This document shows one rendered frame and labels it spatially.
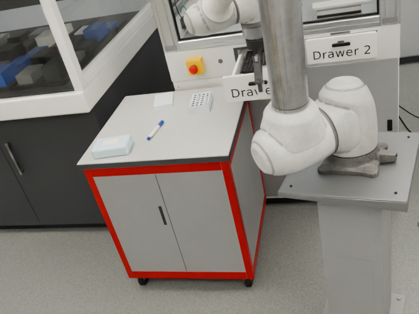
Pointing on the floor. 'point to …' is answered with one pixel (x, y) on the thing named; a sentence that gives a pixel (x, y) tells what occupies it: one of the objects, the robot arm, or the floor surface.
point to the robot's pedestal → (357, 260)
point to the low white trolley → (181, 189)
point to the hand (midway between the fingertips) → (264, 88)
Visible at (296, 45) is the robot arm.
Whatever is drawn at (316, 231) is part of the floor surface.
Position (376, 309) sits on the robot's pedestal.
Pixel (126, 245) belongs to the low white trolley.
